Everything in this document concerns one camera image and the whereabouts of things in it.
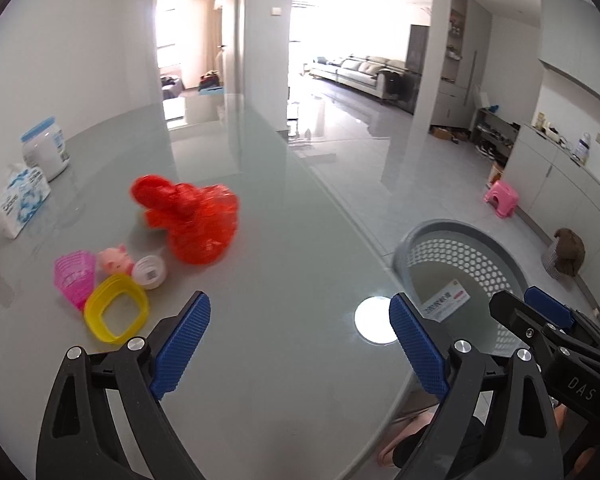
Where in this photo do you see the grey perforated plastic basket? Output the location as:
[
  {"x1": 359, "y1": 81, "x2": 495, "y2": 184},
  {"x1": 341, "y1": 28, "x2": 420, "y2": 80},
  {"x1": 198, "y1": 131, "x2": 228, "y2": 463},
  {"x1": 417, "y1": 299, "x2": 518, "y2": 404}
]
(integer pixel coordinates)
[{"x1": 392, "y1": 219, "x2": 531, "y2": 356}]

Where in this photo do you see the brown cloth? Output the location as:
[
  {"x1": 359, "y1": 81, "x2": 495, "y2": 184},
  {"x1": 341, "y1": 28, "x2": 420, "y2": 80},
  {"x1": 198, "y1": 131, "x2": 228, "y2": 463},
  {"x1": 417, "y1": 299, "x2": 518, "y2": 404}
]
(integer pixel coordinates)
[{"x1": 553, "y1": 228, "x2": 586, "y2": 277}]

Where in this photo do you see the shoe rack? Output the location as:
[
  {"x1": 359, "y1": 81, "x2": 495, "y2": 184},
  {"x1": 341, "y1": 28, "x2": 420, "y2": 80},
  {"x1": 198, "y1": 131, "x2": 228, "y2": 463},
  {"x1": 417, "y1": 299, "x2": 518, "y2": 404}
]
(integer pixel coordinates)
[{"x1": 472, "y1": 107, "x2": 523, "y2": 163}]

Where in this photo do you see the white door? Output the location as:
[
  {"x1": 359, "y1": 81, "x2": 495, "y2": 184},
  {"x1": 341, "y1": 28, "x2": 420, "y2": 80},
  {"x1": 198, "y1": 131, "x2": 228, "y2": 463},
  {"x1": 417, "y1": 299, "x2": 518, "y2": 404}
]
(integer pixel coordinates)
[{"x1": 225, "y1": 0, "x2": 251, "y2": 98}]

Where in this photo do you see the cardboard box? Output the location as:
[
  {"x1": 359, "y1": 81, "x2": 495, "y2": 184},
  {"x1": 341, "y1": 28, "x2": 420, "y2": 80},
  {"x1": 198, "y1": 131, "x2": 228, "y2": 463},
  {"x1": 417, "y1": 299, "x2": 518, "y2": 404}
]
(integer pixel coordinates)
[{"x1": 429, "y1": 125, "x2": 471, "y2": 142}]

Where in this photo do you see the white medicine box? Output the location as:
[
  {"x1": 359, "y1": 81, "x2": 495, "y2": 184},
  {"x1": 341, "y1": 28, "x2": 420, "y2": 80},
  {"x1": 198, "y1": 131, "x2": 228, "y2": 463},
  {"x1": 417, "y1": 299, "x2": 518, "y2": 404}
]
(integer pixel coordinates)
[{"x1": 418, "y1": 280, "x2": 473, "y2": 323}]

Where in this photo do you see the pink mesh cup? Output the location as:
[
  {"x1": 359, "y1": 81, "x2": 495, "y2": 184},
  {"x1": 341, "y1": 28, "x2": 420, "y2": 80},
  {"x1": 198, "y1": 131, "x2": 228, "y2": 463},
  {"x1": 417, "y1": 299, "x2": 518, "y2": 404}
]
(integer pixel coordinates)
[{"x1": 54, "y1": 250, "x2": 98, "y2": 311}]

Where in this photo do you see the checked laundry basket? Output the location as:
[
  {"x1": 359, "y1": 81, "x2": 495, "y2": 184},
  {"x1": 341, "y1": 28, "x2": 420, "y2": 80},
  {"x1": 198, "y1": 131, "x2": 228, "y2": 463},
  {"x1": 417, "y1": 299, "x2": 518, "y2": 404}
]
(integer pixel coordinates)
[{"x1": 541, "y1": 242, "x2": 563, "y2": 275}]

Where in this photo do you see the white bottle with blue label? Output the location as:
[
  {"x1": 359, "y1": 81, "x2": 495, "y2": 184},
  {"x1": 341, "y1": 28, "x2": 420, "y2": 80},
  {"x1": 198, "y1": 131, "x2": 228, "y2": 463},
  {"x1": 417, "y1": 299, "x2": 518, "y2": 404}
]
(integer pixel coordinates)
[{"x1": 576, "y1": 131, "x2": 593, "y2": 166}]

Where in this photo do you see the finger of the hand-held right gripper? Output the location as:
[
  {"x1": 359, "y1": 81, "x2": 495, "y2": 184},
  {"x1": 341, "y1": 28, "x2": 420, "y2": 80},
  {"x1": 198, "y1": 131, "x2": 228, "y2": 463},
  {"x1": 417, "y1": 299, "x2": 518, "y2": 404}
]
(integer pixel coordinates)
[
  {"x1": 524, "y1": 285, "x2": 577, "y2": 332},
  {"x1": 489, "y1": 290, "x2": 557, "y2": 350}
]

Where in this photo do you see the dark refrigerator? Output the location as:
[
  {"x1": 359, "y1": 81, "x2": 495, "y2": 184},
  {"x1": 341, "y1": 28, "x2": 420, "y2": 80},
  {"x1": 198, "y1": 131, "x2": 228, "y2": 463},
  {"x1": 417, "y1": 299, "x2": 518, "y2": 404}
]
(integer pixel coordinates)
[{"x1": 406, "y1": 24, "x2": 431, "y2": 113}]

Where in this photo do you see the pink plastic stool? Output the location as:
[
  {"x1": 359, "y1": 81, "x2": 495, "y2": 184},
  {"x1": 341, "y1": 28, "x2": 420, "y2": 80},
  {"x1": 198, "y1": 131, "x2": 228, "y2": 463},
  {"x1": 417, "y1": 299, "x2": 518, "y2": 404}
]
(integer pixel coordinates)
[{"x1": 484, "y1": 180, "x2": 520, "y2": 219}]

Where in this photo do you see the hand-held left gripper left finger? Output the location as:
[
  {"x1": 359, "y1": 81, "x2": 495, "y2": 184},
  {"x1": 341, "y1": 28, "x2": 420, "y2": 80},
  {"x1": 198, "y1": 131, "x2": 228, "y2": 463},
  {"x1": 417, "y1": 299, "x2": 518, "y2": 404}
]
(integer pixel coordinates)
[{"x1": 36, "y1": 290, "x2": 212, "y2": 480}]

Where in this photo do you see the white round container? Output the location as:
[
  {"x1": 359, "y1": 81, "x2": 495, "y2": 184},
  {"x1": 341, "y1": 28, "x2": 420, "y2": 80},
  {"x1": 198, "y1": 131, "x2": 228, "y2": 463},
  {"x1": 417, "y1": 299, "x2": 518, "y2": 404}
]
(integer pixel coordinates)
[{"x1": 131, "y1": 255, "x2": 169, "y2": 291}]

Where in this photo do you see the red mesh bag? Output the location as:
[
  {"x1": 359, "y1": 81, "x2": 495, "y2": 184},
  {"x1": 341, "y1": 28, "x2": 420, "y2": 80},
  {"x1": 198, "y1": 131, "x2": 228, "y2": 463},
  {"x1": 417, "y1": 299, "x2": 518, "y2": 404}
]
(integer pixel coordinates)
[{"x1": 130, "y1": 175, "x2": 241, "y2": 266}]

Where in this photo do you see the pink pig toy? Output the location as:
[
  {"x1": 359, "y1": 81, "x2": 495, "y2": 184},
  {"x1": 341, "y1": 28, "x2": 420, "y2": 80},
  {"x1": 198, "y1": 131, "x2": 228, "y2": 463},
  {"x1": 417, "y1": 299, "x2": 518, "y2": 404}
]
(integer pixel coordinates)
[{"x1": 96, "y1": 244, "x2": 135, "y2": 277}]

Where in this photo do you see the blue and white tissue pack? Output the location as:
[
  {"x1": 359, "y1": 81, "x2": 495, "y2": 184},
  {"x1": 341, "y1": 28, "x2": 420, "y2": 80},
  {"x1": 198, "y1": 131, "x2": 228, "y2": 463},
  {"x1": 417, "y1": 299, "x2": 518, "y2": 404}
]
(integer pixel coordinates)
[{"x1": 0, "y1": 164, "x2": 51, "y2": 239}]

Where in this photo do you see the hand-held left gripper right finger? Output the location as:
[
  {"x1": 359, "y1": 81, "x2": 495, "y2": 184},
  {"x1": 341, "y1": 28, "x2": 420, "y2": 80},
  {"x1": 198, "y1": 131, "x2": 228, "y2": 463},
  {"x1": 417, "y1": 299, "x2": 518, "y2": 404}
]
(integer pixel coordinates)
[{"x1": 389, "y1": 292, "x2": 566, "y2": 480}]

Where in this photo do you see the white sideboard cabinet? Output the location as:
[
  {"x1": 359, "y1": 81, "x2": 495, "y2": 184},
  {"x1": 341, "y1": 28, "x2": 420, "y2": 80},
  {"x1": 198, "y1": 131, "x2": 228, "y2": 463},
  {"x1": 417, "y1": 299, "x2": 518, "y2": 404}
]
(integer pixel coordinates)
[{"x1": 505, "y1": 122, "x2": 600, "y2": 306}]

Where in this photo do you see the tall grey shelf cabinet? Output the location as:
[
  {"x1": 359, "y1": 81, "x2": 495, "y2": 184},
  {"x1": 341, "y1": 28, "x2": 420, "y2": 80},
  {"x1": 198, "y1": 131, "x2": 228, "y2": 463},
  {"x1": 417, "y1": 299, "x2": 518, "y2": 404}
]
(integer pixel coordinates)
[{"x1": 437, "y1": 0, "x2": 493, "y2": 133}]

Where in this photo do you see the white canister with blue lid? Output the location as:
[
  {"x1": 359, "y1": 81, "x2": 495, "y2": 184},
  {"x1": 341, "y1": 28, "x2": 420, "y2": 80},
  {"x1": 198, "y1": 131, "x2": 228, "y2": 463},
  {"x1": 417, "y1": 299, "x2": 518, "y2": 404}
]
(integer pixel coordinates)
[{"x1": 20, "y1": 117, "x2": 72, "y2": 182}]

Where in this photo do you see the yellow plastic ring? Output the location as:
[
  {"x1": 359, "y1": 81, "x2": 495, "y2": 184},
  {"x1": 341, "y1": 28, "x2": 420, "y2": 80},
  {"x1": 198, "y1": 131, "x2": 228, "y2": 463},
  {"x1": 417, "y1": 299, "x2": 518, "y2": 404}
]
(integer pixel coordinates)
[{"x1": 83, "y1": 275, "x2": 149, "y2": 344}]

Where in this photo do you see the grey sofa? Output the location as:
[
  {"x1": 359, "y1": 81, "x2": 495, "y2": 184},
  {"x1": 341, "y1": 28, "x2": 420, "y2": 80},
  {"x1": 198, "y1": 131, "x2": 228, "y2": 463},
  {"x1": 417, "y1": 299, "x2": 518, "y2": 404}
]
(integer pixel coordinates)
[{"x1": 310, "y1": 55, "x2": 408, "y2": 101}]

